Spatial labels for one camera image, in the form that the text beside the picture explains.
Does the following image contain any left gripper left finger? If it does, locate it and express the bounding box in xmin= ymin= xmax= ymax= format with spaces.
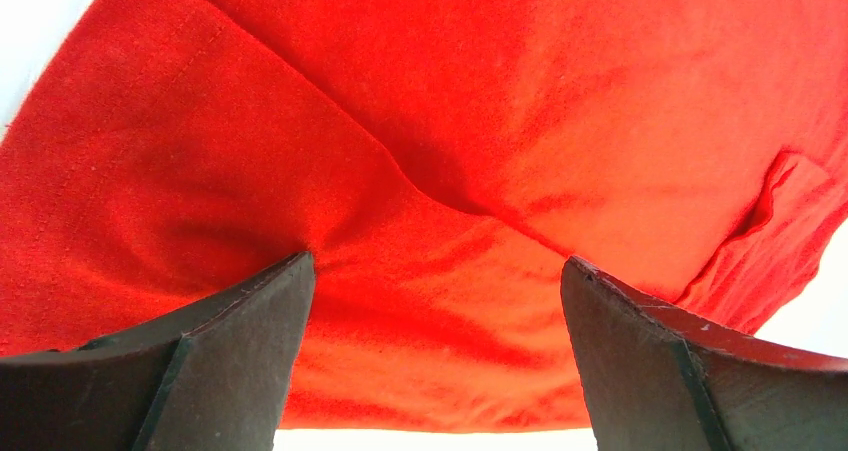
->
xmin=1 ymin=252 xmax=315 ymax=450

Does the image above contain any red t shirt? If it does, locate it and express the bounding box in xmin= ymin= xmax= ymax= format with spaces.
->
xmin=1 ymin=0 xmax=847 ymax=432

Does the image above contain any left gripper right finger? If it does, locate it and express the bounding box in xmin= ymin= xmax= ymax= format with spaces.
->
xmin=561 ymin=257 xmax=847 ymax=450

